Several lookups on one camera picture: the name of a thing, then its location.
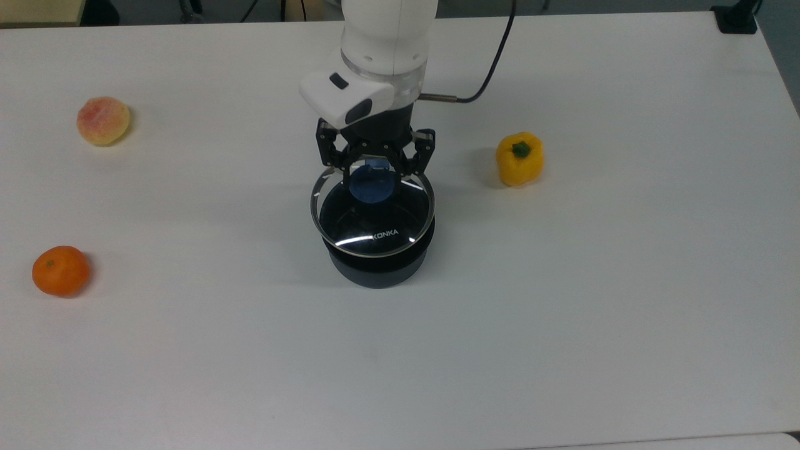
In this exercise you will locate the yellow bell pepper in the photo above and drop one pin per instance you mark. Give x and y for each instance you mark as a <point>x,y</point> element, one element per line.
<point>520,162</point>

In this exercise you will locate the glass lid with blue knob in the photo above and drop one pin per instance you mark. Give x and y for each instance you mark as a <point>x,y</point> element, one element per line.
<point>375,219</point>

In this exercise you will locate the beige board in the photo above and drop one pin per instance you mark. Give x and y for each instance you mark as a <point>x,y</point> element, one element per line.
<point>37,11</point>

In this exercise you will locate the orange tangerine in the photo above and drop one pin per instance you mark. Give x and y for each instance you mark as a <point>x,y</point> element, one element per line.
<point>60,270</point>

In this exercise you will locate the black table clamp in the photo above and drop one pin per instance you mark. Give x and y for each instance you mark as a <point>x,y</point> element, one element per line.
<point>736,19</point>

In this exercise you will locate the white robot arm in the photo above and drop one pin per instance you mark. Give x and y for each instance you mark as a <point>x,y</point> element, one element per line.
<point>387,44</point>

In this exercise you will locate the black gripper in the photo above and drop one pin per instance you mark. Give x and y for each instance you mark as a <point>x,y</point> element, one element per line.
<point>378,134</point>

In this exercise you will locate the dark blue saucepan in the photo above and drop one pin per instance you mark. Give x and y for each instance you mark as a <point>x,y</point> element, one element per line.
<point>375,272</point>

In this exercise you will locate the pink yellow peach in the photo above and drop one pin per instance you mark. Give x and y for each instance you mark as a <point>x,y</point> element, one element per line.
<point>103,120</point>

